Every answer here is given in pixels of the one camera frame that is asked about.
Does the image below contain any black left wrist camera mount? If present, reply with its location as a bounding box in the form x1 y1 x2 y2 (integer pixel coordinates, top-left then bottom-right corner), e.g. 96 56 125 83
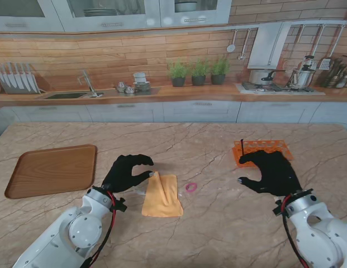
111 197 128 212

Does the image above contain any red black left arm cable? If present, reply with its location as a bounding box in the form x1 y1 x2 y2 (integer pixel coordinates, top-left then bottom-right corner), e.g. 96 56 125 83
83 190 118 268

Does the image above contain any orange test tube rack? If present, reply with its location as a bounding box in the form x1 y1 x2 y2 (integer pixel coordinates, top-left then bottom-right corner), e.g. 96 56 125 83
232 140 294 168

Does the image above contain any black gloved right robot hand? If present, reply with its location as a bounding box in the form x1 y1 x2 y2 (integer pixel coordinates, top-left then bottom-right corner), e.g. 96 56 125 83
237 150 302 198

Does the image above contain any yellow microfibre cloth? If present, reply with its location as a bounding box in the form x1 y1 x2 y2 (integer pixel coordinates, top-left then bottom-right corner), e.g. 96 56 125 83
141 171 184 218

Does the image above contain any red black arm cable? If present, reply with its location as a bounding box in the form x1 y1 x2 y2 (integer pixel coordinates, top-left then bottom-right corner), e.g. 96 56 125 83
83 190 118 268
281 194 311 268

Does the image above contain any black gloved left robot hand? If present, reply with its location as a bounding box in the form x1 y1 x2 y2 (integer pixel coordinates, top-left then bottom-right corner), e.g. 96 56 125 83
102 154 155 193

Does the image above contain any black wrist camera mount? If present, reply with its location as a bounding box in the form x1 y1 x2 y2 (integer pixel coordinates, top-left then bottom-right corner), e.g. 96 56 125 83
273 199 287 217
111 197 128 212

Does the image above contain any brown wooden tray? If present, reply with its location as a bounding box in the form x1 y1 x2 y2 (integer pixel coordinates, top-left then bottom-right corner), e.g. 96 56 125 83
4 144 98 200

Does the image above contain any red black right arm cable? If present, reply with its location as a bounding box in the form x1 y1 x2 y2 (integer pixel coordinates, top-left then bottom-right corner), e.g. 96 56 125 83
281 194 311 268

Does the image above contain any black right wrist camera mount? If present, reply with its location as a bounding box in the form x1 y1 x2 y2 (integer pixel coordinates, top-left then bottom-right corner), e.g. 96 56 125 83
273 199 287 217

